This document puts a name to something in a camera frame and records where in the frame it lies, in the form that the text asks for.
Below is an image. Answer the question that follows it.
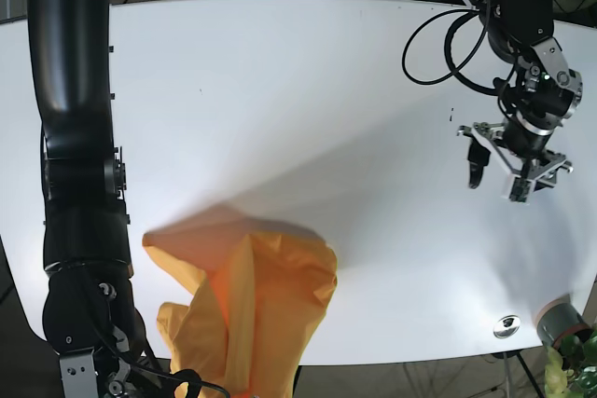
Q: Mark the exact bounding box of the grey plant pot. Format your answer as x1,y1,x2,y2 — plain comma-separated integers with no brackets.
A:
534,299,592,349

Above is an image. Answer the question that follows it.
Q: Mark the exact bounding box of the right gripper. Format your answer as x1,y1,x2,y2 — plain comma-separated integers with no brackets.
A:
59,350,229,397

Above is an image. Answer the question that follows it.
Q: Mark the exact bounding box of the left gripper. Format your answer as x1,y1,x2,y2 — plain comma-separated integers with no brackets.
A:
457,72,583,203

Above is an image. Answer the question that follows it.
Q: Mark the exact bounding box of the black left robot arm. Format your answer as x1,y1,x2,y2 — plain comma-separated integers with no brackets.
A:
434,0,583,203

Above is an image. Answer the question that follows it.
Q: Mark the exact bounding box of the right silver table grommet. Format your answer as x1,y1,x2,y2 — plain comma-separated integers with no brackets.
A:
493,315,521,339

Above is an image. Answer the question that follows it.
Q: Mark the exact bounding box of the green potted plant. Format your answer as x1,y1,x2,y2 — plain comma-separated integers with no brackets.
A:
544,328,596,398

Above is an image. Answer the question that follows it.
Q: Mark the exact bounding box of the orange T-shirt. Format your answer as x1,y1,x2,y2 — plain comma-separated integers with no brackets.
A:
143,228,337,397

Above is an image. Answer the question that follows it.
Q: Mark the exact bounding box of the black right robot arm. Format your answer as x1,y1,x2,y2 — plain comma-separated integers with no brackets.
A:
27,0,227,397

